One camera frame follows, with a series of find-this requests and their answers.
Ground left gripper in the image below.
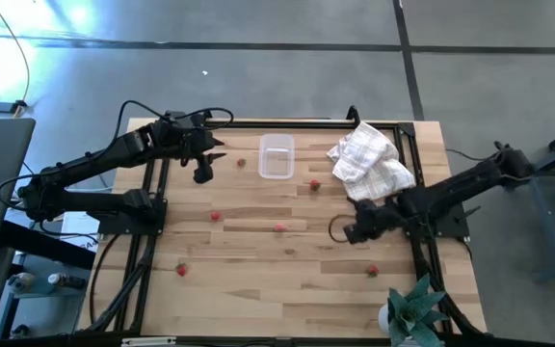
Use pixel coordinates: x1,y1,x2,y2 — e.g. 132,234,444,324
161,111,228,168

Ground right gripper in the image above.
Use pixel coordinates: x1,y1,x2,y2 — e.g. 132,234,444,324
342,196,407,245

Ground clear plastic tupperware container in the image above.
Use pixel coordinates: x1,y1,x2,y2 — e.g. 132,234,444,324
257,133,296,180

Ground white checked dish towel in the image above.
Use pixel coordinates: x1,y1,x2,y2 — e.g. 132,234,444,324
326,120,417,202

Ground white plant pot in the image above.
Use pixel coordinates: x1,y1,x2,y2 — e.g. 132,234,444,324
377,303,393,336

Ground green artificial plant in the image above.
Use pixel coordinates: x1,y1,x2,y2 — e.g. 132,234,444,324
385,273,452,347

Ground white paper sheet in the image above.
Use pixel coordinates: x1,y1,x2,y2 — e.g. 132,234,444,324
59,210,101,253

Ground black beam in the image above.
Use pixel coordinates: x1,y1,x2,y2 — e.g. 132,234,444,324
0,219,98,271

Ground small bottle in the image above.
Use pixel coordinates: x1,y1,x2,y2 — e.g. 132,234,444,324
46,272,89,291
7,272,37,295

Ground white strip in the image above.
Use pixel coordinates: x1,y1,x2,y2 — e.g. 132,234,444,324
120,336,178,347

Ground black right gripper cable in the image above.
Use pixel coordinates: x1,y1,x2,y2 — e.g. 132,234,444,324
328,213,357,245

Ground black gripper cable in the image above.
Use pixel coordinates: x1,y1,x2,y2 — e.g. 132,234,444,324
111,99,235,148
328,213,357,245

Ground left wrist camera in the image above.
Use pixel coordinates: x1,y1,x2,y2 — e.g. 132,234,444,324
192,153,216,185

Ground black aluminium table frame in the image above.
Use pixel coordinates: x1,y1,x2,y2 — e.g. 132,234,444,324
75,104,489,347

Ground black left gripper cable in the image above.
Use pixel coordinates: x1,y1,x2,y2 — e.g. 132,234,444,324
111,99,235,148

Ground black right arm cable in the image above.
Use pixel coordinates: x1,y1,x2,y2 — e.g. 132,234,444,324
444,147,489,163

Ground yellow cable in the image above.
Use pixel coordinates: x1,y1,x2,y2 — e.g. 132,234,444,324
0,0,32,119

